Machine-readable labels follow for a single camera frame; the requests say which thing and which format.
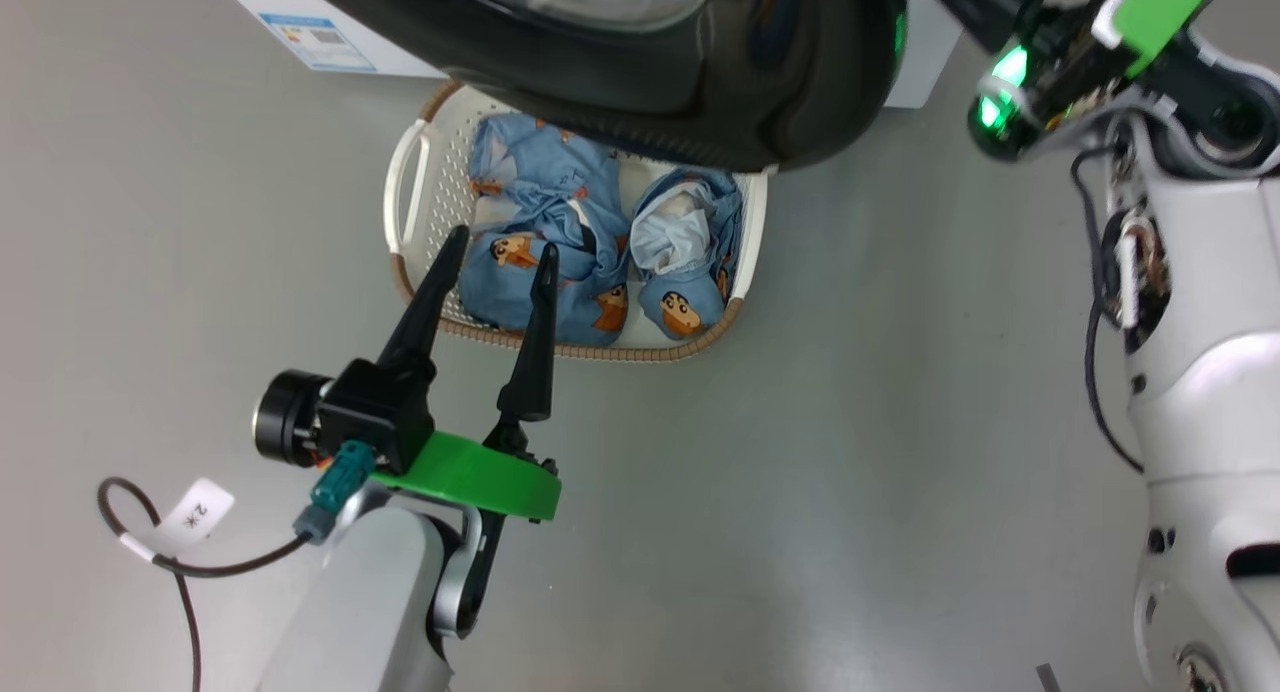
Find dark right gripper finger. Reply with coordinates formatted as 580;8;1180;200
915;0;1059;55

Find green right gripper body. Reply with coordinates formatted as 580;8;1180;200
1040;0;1226;128

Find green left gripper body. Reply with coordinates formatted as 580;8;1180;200
372;430;563;523

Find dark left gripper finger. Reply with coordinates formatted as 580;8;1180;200
378;225;471;375
485;242;561;473

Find blue cartoon print garment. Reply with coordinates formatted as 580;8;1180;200
458;112;633;348

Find blue garment with white lining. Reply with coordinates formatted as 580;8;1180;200
630;167;744;341

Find black round washer door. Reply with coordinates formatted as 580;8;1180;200
285;0;909;173

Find cream perforated laundry basket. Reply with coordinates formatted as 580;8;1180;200
383;82;769;363

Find blue energy label sticker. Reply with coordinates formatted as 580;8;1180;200
258;12;378;73

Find teal cable connector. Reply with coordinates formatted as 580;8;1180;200
293;440;376;545

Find white cable label tag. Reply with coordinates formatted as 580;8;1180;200
160;477;236;558

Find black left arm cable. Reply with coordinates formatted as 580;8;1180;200
97;477;311;692

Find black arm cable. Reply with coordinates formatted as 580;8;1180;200
1070;147;1146;473
97;477;311;692

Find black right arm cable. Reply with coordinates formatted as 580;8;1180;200
1070;147;1146;473

